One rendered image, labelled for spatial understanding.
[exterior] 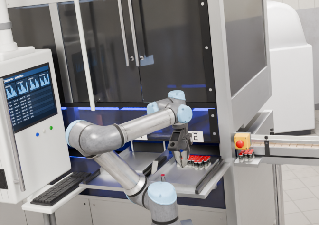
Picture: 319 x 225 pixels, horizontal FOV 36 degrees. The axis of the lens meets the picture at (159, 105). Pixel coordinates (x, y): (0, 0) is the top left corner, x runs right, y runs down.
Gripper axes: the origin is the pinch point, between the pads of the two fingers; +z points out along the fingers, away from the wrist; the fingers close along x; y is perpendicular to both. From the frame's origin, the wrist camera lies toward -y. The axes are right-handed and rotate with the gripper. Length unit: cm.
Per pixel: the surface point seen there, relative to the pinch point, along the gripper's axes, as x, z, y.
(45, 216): 100, 45, 14
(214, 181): -10.0, 13.1, 13.8
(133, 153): 51, 13, 43
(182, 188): 1.6, 11.8, 0.5
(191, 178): 2.3, 12.9, 14.7
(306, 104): -3, 65, 333
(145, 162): 36.0, 12.9, 30.7
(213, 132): -3.1, -3.7, 38.0
